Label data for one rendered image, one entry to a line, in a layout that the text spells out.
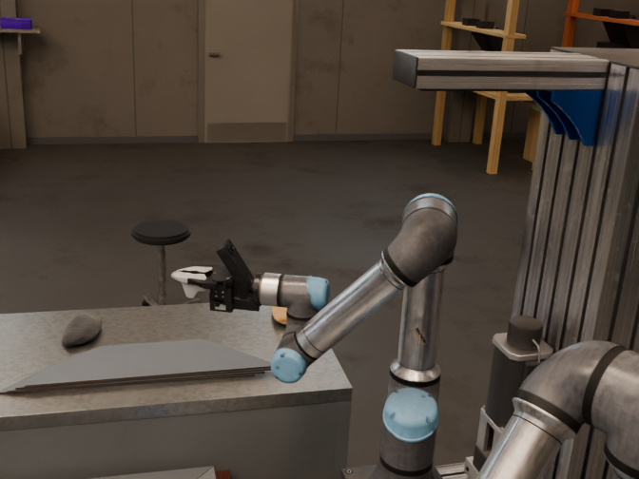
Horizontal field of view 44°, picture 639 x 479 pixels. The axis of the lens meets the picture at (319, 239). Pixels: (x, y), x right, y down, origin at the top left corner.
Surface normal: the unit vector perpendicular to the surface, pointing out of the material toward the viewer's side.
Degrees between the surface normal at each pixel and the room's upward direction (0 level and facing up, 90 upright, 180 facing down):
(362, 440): 0
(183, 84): 90
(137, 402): 0
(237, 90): 90
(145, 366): 0
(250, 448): 90
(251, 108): 90
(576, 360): 44
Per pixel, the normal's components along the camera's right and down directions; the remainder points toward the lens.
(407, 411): 0.03, -0.89
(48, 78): 0.27, 0.34
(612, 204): -0.96, 0.04
